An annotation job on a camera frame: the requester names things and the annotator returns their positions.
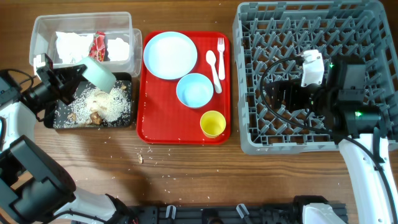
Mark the light blue bowl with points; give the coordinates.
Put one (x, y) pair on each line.
(194, 90)

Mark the black food waste tray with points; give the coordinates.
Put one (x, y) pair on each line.
(124, 121)

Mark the green bowl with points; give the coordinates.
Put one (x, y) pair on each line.
(98, 75)

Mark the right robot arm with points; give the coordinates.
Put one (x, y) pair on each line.
(336, 92)

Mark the white plastic spoon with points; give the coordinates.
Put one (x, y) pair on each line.
(211, 60)

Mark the yellow cup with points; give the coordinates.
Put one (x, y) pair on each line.
(212, 124)

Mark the pink plastic fork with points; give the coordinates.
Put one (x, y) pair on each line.
(221, 67)

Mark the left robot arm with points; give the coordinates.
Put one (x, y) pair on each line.
(34, 187)

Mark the red snack wrapper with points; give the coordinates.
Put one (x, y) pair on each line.
(98, 47)

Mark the large light blue plate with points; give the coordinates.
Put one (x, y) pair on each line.
(170, 55)

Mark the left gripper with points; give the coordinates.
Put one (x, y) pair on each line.
(63, 89)

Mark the clear plastic waste bin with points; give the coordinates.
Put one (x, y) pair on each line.
(113, 24)

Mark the white napkin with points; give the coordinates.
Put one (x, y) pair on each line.
(118, 50)
(71, 47)

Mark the rice and food scraps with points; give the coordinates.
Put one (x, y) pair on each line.
(99, 105)

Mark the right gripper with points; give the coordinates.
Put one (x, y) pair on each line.
(293, 88)

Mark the red serving tray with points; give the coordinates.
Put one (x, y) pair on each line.
(162, 119)

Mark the grey dishwasher rack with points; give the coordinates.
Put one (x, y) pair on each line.
(266, 35)

